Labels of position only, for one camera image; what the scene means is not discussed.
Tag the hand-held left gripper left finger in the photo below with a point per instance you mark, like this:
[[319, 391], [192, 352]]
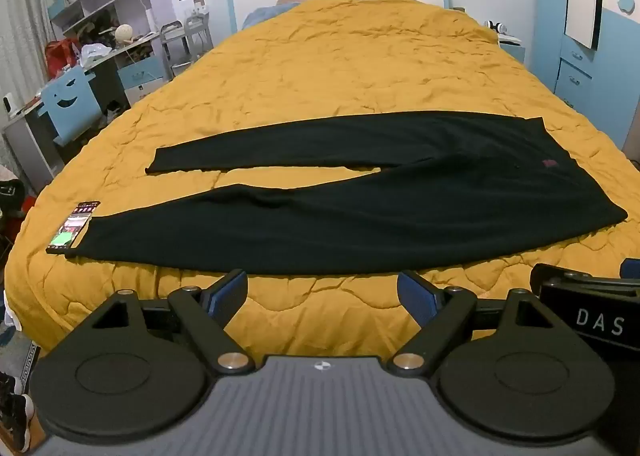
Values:
[[230, 292]]

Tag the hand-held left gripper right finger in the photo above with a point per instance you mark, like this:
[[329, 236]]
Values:
[[414, 292]]

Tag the black pants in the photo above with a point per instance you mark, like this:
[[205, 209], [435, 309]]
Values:
[[400, 186]]

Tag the black smartphone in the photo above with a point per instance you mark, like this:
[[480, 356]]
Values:
[[72, 228]]

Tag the grey desk with blue drawers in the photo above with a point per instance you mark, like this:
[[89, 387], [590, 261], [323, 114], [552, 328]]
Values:
[[135, 78]]

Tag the yellow quilted bed cover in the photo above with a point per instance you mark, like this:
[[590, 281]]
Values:
[[320, 65]]

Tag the black and white sneakers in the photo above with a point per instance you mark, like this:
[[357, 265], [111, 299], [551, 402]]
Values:
[[15, 411]]

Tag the blue chair with face cutout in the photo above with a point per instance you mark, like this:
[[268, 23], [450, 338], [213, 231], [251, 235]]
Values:
[[70, 103]]

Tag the grey metal trolley rack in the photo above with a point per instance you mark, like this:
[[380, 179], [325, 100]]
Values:
[[187, 43]]

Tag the blue and white wardrobe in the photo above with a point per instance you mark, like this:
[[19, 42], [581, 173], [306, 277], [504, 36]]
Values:
[[620, 60]]

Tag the white plastic bag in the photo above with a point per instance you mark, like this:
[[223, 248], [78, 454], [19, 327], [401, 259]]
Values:
[[95, 52]]

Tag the white globe lamp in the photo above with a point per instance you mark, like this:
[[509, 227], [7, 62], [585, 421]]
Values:
[[125, 33]]

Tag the blue pillow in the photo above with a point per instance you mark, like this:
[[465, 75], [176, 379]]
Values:
[[272, 10]]

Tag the red bag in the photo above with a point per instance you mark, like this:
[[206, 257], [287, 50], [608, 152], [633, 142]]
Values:
[[61, 53]]

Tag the white curtain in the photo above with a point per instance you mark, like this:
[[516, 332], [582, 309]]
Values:
[[22, 15]]

